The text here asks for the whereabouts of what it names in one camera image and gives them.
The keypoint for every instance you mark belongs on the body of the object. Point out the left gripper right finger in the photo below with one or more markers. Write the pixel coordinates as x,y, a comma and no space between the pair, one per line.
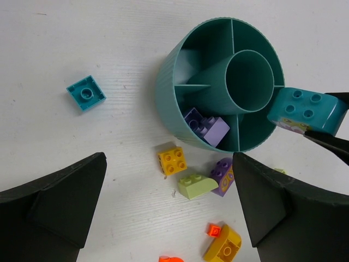
288,219

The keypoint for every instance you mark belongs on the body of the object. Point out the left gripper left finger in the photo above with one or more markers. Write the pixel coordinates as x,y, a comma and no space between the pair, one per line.
48,219

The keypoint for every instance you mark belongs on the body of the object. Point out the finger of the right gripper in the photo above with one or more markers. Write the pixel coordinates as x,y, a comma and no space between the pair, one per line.
338,146
338,112

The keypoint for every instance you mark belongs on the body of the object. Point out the teal printed lego brick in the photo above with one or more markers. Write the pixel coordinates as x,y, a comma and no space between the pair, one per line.
300,110

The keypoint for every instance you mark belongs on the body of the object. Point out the purple lego brick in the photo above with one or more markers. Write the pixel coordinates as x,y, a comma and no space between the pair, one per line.
211,130

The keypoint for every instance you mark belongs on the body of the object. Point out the teal divided round container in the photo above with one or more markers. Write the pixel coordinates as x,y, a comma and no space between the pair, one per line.
223,68

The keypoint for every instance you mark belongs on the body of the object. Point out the light green small lego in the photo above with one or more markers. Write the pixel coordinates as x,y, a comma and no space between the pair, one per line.
280,170

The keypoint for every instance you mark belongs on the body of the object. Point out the golden yellow curved lego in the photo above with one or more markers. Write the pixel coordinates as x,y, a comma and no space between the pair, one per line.
225,247

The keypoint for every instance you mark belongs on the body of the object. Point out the tiny orange lego centre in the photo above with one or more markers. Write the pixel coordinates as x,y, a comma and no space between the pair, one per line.
213,230

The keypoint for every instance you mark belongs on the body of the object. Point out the purple printed curved lego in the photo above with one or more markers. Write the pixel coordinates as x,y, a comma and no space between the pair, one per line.
222,173

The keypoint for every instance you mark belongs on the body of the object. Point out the light green sloped lego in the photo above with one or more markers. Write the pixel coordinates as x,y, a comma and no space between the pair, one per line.
196,185

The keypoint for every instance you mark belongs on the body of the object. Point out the orange round lego left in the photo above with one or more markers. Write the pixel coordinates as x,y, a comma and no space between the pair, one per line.
170,259

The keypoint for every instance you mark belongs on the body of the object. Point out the yellow square lego brick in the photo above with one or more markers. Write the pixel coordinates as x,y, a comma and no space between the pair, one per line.
172,161

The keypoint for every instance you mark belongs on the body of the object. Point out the teal square flat lego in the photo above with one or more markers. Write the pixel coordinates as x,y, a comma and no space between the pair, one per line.
86,93

